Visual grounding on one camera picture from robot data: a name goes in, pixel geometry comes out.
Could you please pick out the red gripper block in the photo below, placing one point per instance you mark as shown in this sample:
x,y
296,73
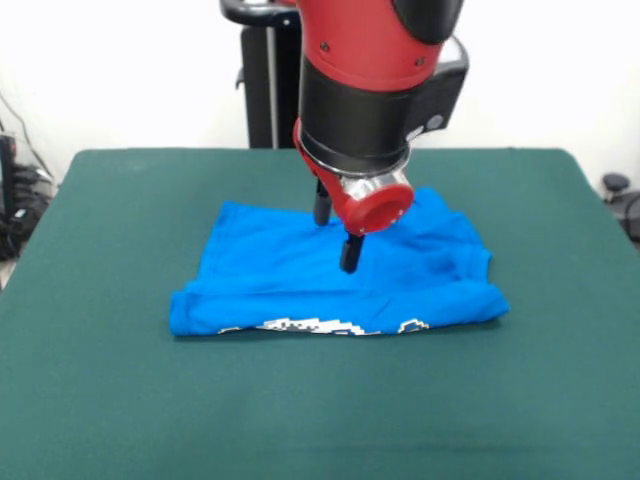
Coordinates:
x,y
372,205

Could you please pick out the blue printed t-shirt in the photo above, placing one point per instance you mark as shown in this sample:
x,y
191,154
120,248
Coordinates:
x,y
325,280

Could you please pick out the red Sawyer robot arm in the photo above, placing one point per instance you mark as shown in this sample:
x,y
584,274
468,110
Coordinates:
x,y
370,60

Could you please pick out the dark green table cloth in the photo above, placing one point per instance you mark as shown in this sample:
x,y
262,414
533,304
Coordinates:
x,y
100,375

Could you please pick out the gray office chair base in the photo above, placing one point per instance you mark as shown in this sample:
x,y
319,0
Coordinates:
x,y
617,182

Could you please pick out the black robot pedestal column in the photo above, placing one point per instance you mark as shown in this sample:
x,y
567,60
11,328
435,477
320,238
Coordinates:
x,y
270,85

